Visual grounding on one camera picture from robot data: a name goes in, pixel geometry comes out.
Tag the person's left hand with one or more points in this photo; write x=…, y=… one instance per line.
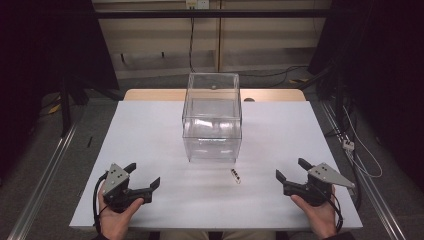
x=115, y=221

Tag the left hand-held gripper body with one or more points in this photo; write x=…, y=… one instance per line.
x=115, y=181

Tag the white power strip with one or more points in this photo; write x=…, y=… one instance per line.
x=347, y=144

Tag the yellow floor tape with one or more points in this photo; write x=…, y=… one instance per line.
x=54, y=108
x=299, y=80

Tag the person's left leg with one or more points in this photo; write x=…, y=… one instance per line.
x=185, y=236

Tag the person's right leg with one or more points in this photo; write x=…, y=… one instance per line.
x=249, y=236

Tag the white wall socket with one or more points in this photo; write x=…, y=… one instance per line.
x=197, y=4

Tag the dark curtain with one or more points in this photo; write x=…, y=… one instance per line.
x=383, y=66
x=50, y=43

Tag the clear plastic box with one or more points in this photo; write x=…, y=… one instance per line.
x=212, y=133

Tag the aluminium floor rail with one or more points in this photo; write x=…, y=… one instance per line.
x=43, y=186
x=373, y=196

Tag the black metal stand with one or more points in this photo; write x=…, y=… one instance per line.
x=338, y=96
x=65, y=106

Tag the small black stick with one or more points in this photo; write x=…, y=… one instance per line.
x=89, y=141

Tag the person's right hand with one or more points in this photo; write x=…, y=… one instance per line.
x=318, y=218

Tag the black horizontal bar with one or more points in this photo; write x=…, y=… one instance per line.
x=213, y=13

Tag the person's leg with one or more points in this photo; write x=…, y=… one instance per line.
x=185, y=236
x=249, y=236

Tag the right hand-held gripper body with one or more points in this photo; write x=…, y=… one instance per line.
x=320, y=181

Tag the small clear strip with dark dots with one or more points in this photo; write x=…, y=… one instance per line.
x=235, y=175

